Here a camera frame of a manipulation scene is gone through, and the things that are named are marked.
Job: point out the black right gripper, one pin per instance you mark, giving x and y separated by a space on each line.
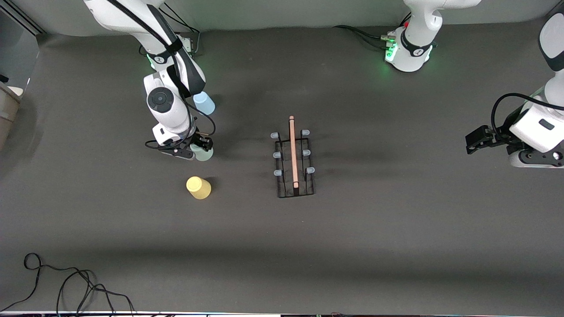
201 143

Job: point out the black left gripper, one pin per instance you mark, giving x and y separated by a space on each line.
500 138

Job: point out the pale green plastic cup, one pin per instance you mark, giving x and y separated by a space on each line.
203 155

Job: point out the yellow plastic cup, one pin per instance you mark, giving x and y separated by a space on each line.
199 188

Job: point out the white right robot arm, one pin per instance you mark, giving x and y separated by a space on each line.
165 110

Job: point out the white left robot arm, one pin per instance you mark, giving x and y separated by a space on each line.
414 44

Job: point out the pale blue plastic cup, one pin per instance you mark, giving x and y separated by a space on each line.
206 105

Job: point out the dark grey table mat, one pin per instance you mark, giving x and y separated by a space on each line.
352 264

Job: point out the beige box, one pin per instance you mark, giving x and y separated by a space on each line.
9 110

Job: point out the small black bracket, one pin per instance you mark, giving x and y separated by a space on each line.
3 79

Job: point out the black frame rail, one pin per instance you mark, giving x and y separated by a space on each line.
22 17

